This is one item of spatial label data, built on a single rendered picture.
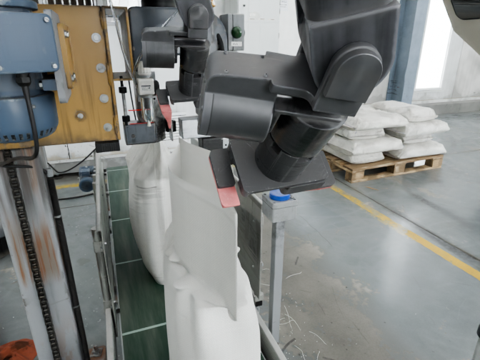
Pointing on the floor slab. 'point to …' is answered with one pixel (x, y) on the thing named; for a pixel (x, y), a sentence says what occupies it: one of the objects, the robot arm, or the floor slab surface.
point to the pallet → (353, 174)
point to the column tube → (68, 329)
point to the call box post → (276, 278)
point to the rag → (18, 350)
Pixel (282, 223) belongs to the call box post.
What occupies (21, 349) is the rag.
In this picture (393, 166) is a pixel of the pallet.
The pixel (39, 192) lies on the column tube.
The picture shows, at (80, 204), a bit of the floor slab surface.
